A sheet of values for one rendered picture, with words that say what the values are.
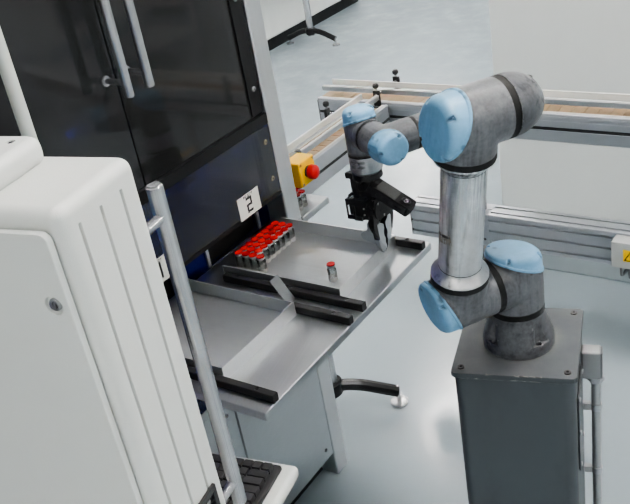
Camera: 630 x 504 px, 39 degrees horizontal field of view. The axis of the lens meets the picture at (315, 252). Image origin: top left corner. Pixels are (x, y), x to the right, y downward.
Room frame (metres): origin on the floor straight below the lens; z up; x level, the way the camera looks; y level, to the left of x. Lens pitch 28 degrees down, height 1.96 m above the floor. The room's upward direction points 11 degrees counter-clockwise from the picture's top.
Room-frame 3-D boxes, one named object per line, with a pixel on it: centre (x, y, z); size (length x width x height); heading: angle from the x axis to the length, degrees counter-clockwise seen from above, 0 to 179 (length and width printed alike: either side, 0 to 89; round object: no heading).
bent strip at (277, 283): (1.75, 0.05, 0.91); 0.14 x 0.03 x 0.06; 52
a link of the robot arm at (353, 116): (1.89, -0.15, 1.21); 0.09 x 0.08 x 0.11; 20
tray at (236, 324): (1.71, 0.28, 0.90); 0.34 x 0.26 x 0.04; 51
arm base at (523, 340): (1.59, -0.40, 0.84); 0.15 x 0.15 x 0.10
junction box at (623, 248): (2.31, -0.95, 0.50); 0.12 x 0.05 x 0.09; 51
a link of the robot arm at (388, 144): (1.81, -0.20, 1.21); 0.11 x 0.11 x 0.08; 20
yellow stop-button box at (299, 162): (2.25, 0.01, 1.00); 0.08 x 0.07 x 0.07; 51
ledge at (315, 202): (2.29, 0.03, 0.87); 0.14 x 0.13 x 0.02; 51
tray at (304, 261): (1.94, 0.02, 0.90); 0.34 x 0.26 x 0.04; 52
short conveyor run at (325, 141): (2.56, -0.06, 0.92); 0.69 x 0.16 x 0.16; 141
